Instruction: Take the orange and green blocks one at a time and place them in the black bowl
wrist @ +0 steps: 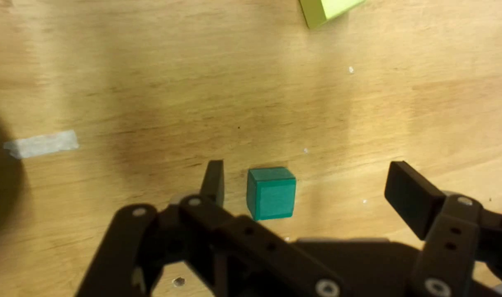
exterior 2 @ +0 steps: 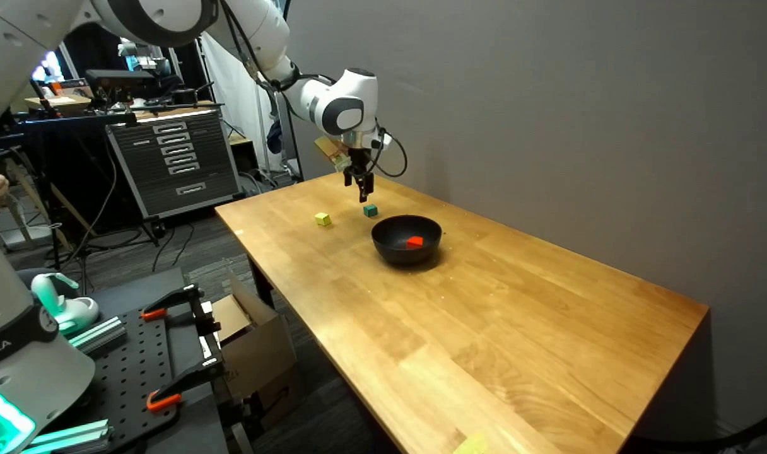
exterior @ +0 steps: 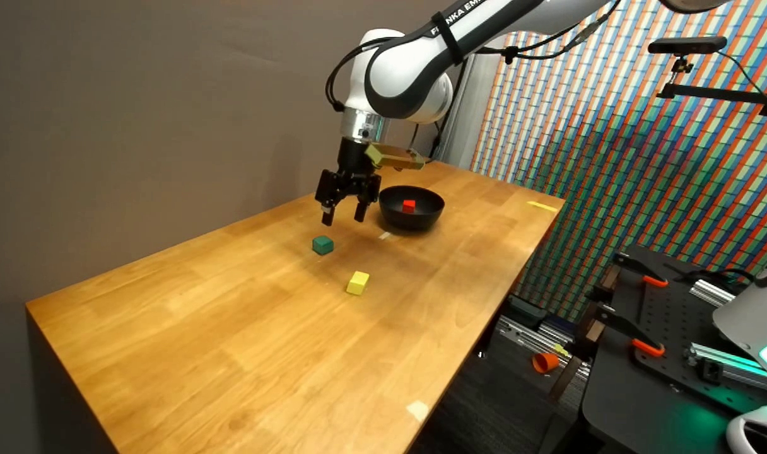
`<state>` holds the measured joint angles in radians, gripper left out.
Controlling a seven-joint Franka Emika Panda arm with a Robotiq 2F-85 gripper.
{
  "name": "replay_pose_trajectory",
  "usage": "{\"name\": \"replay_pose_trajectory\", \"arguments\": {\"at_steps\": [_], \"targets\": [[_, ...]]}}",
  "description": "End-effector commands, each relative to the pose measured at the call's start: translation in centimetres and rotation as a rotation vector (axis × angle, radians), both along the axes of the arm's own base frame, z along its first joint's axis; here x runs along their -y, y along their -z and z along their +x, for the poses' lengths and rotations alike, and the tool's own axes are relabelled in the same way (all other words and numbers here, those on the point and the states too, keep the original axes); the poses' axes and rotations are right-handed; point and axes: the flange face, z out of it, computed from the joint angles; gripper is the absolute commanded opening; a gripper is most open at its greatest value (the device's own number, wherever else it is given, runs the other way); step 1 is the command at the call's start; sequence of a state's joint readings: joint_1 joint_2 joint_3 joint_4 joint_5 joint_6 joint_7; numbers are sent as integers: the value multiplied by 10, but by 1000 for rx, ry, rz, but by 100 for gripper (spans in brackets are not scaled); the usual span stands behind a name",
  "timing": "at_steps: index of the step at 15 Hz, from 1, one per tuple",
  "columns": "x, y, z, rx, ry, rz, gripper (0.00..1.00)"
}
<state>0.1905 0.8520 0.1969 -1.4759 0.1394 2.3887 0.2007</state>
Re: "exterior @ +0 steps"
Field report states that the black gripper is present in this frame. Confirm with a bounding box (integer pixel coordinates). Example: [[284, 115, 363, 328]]
[[316, 136, 383, 228]]

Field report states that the yellow block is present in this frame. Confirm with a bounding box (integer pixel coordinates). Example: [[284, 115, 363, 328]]
[[344, 266, 374, 296]]

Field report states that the black perforated breadboard plate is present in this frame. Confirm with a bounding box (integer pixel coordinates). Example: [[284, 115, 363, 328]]
[[580, 246, 767, 454]]

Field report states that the black external camera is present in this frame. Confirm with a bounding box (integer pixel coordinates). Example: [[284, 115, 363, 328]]
[[647, 33, 731, 57]]

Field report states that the black camera mount rod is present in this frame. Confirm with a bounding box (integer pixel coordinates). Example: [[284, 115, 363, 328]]
[[656, 53, 767, 117]]

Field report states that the aluminium profile rail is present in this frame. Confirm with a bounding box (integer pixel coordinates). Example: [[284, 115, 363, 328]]
[[690, 280, 740, 308], [685, 339, 767, 392]]

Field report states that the black bowl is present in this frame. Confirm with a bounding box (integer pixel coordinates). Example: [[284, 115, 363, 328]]
[[377, 184, 448, 237]]

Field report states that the black clamp orange handle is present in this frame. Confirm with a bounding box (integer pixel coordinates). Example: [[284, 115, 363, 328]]
[[584, 303, 670, 362], [609, 250, 675, 291]]

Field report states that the white curved plastic device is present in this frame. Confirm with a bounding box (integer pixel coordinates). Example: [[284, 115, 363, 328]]
[[724, 401, 767, 454]]

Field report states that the colourful patterned curtain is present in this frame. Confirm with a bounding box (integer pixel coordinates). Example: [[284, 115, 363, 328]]
[[469, 0, 767, 322]]

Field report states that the black hanging cable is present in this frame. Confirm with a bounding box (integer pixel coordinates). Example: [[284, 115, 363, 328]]
[[429, 57, 475, 160]]

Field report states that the small orange cap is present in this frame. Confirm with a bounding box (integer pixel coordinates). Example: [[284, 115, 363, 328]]
[[530, 349, 565, 375]]

